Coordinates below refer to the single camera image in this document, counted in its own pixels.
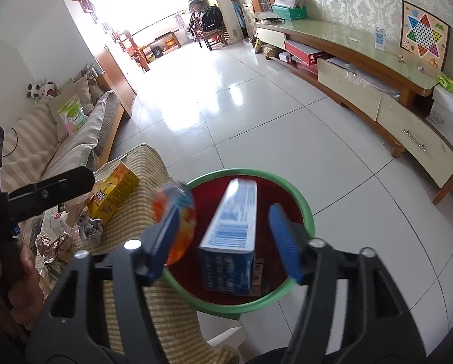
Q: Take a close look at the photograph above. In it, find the metal pan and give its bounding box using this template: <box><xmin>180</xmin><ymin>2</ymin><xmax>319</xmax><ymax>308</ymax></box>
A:
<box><xmin>256</xmin><ymin>12</ymin><xmax>288</xmax><ymax>24</ymax></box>

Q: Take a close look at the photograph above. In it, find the red flat box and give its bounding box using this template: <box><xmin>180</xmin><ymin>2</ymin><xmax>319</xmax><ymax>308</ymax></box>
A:
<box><xmin>284</xmin><ymin>40</ymin><xmax>328</xmax><ymax>65</ymax></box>

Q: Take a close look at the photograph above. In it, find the low wooden table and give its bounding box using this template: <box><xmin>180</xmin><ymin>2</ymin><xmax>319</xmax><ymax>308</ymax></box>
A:
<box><xmin>139</xmin><ymin>32</ymin><xmax>182</xmax><ymax>62</ymax></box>

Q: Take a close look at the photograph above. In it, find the large white cardboard box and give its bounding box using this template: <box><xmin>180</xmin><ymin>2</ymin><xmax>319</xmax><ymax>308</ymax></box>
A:
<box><xmin>425</xmin><ymin>83</ymin><xmax>453</xmax><ymax>145</ymax></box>

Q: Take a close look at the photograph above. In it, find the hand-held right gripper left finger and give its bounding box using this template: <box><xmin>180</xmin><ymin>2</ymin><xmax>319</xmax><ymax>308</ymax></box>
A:
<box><xmin>25</xmin><ymin>203</ymin><xmax>182</xmax><ymax>364</ymax></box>

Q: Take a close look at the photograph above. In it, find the brown crumpled wrapper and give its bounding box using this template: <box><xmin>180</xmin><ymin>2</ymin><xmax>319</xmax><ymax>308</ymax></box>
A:
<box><xmin>35</xmin><ymin>234</ymin><xmax>80</xmax><ymax>274</ymax></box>

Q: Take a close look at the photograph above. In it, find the wooden chair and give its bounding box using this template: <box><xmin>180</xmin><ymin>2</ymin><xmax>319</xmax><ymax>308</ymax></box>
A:
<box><xmin>190</xmin><ymin>11</ymin><xmax>229</xmax><ymax>51</ymax></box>

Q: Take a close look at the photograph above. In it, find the green cardboard box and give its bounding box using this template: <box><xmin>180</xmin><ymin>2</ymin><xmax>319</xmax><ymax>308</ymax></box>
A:
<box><xmin>272</xmin><ymin>5</ymin><xmax>309</xmax><ymax>22</ymax></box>

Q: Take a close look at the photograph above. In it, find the green and pink packet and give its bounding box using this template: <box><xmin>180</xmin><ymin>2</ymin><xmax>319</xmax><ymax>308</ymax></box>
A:
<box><xmin>57</xmin><ymin>94</ymin><xmax>89</xmax><ymax>134</ymax></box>

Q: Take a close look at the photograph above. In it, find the beige sofa cushion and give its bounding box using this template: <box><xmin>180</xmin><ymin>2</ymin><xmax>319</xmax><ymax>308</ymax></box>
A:
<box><xmin>52</xmin><ymin>90</ymin><xmax>122</xmax><ymax>177</ymax></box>

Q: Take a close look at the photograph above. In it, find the long wooden media cabinet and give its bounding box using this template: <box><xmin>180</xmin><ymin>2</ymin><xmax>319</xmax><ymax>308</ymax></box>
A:
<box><xmin>254</xmin><ymin>19</ymin><xmax>453</xmax><ymax>206</ymax></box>

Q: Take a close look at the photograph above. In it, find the wooden sofa with striped cover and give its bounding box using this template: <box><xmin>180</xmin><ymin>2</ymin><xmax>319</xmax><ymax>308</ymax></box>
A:
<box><xmin>0</xmin><ymin>69</ymin><xmax>137</xmax><ymax>195</ymax></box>

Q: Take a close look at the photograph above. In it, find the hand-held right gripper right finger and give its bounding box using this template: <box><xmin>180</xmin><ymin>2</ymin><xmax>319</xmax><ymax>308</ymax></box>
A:
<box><xmin>268</xmin><ymin>202</ymin><xmax>429</xmax><ymax>364</ymax></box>

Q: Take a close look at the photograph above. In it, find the red bin with green rim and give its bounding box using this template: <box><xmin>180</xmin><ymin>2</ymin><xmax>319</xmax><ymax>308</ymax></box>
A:
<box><xmin>160</xmin><ymin>168</ymin><xmax>315</xmax><ymax>315</ymax></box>

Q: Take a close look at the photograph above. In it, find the white crumpled paper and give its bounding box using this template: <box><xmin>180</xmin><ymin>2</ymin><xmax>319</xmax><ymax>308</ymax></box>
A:
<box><xmin>45</xmin><ymin>212</ymin><xmax>70</xmax><ymax>236</ymax></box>

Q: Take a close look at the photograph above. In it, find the orange snack wrapper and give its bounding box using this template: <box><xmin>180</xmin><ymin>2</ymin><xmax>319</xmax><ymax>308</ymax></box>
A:
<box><xmin>151</xmin><ymin>182</ymin><xmax>198</xmax><ymax>267</ymax></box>

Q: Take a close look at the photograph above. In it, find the small green packet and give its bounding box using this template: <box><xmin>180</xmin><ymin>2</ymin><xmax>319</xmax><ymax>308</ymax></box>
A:
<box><xmin>437</xmin><ymin>73</ymin><xmax>453</xmax><ymax>94</ymax></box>

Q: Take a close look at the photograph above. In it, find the colourful star checkers board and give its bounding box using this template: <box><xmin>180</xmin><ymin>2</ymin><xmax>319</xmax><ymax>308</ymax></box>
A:
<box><xmin>399</xmin><ymin>0</ymin><xmax>450</xmax><ymax>72</ymax></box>

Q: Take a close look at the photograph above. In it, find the blue toothpaste box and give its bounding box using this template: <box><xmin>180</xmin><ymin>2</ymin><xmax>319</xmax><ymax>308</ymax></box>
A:
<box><xmin>198</xmin><ymin>178</ymin><xmax>266</xmax><ymax>296</ymax></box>

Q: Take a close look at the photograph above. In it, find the beige pillow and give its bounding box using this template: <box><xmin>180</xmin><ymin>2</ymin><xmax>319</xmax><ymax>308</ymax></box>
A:
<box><xmin>48</xmin><ymin>75</ymin><xmax>95</xmax><ymax>142</ymax></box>

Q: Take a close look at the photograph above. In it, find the grey crumpled paper ball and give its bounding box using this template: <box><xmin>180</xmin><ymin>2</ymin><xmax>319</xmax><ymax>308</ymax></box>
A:
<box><xmin>77</xmin><ymin>214</ymin><xmax>105</xmax><ymax>245</ymax></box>

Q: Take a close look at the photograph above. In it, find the black backpack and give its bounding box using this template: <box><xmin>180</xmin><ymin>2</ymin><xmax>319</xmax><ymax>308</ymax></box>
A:
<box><xmin>200</xmin><ymin>5</ymin><xmax>224</xmax><ymax>32</ymax></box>

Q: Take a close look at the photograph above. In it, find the yellow drink carton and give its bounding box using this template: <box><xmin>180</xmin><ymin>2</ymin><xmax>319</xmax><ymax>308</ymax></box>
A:
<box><xmin>86</xmin><ymin>161</ymin><xmax>141</xmax><ymax>224</ymax></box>

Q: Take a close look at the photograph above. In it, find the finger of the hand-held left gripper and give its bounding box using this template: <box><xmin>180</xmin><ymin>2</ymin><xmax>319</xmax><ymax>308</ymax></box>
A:
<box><xmin>8</xmin><ymin>166</ymin><xmax>96</xmax><ymax>221</ymax></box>

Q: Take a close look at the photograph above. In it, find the person's left hand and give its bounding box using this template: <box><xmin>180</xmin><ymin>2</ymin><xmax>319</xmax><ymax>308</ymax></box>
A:
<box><xmin>0</xmin><ymin>237</ymin><xmax>47</xmax><ymax>334</ymax></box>

